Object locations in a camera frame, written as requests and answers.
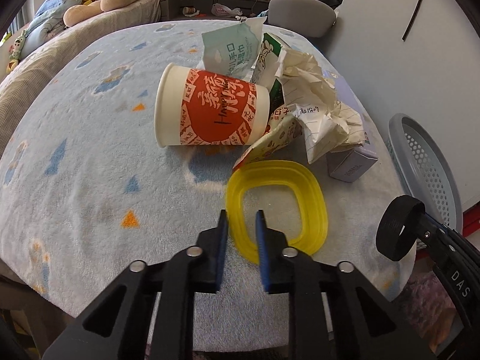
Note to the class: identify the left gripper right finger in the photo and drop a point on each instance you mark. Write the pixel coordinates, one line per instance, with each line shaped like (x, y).
(334, 311)

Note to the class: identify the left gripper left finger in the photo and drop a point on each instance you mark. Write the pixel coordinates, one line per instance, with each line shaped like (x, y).
(148, 310)

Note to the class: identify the black round cap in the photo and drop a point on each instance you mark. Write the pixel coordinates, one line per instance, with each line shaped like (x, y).
(396, 232)

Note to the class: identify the white paper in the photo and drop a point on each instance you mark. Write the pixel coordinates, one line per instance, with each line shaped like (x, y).
(328, 124)

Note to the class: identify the red patterned snack wrapper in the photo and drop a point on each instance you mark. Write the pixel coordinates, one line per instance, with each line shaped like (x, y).
(282, 128)

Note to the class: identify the red white paper cup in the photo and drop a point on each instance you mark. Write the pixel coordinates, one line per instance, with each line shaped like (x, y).
(199, 108)

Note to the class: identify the green white carton box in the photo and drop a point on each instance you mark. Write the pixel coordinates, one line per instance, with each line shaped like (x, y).
(267, 64)

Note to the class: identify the grey perforated trash basket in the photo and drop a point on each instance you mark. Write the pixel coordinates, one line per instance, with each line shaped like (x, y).
(423, 170)

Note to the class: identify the purple fluffy rug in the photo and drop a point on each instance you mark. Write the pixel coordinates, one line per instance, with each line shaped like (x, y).
(427, 307)

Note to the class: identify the light blue patterned blanket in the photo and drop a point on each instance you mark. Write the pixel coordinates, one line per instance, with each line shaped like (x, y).
(86, 189)

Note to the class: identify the purple long box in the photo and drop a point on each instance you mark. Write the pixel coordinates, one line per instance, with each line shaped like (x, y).
(348, 163)

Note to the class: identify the grey chair backrest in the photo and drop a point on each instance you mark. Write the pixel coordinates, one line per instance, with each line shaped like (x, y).
(309, 18)

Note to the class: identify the light blue wipes packet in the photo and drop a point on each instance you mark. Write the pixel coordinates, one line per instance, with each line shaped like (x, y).
(231, 51)

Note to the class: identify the small green plush doll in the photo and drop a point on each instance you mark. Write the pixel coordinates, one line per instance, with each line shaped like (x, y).
(15, 52)

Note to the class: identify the blue folded quilt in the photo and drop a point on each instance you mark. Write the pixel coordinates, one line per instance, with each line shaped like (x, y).
(46, 24)

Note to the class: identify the beige bed sheet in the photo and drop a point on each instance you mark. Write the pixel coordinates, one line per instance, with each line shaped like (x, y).
(21, 87)

